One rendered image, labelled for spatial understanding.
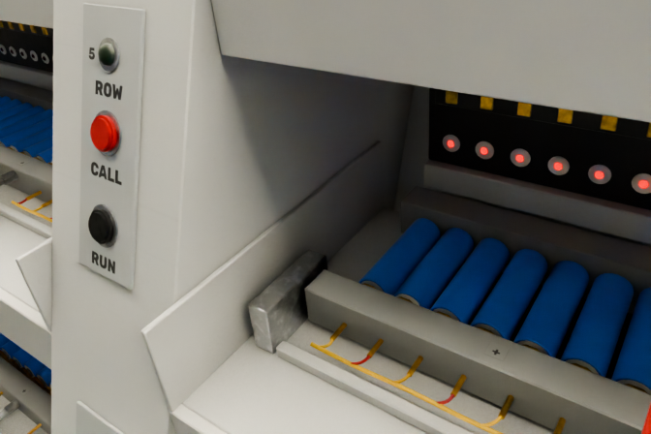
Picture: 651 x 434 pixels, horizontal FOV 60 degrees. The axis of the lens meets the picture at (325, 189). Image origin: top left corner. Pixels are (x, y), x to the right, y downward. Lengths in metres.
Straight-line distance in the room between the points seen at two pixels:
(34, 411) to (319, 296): 0.33
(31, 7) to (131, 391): 0.20
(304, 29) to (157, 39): 0.07
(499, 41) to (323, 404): 0.17
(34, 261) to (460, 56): 0.23
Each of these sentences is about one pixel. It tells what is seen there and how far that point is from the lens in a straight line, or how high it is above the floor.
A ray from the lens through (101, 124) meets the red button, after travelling 0.26.
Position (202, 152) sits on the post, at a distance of 0.24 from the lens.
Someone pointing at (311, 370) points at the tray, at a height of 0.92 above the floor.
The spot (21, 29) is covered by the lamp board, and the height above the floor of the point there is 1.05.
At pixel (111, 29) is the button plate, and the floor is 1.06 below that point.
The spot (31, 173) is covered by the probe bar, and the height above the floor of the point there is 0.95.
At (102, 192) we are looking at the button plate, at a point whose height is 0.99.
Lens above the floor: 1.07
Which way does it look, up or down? 14 degrees down
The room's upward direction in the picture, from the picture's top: 7 degrees clockwise
